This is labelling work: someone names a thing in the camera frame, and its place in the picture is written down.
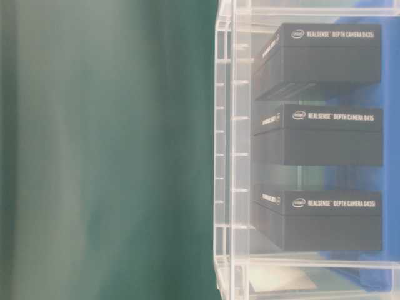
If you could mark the clear plastic storage case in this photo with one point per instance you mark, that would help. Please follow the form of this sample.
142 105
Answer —
242 28

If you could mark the white label on case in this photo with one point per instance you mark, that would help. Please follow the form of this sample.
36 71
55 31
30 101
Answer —
275 278

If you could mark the black camera box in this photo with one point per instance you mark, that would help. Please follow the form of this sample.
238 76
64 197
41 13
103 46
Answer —
318 219
312 135
308 58

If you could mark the blue cloth inside case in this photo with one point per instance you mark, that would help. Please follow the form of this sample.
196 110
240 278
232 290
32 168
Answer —
384 179

